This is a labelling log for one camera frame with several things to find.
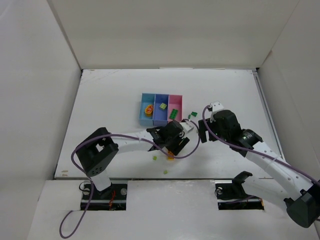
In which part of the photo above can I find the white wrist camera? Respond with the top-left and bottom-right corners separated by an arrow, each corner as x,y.
208,101 -> 225,123
180,120 -> 195,134

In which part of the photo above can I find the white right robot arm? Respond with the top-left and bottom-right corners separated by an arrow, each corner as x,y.
198,105 -> 320,228

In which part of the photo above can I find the yellow long 2x3 brick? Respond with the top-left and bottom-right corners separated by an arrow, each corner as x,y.
167,151 -> 175,161

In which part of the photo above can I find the dark green curved brick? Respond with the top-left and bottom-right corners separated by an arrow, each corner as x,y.
191,111 -> 198,117

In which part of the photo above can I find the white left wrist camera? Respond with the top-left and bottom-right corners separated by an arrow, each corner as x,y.
180,120 -> 195,134

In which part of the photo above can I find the dark green plate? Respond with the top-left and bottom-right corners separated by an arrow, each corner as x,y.
169,108 -> 179,120

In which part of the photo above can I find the purple blue container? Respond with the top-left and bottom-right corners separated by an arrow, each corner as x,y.
153,94 -> 169,127

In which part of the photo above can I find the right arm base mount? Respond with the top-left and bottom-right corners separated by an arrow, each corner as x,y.
214,171 -> 265,211

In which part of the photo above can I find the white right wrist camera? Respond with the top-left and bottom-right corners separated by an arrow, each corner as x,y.
208,101 -> 225,123

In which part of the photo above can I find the pink container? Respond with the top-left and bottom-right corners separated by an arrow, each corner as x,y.
167,94 -> 183,122

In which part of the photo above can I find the yellow butterfly round brick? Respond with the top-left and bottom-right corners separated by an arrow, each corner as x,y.
144,104 -> 154,118

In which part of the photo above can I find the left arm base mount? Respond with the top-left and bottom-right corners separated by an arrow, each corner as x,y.
78,181 -> 128,211

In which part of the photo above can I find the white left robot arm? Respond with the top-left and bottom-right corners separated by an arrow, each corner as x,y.
71,120 -> 194,193

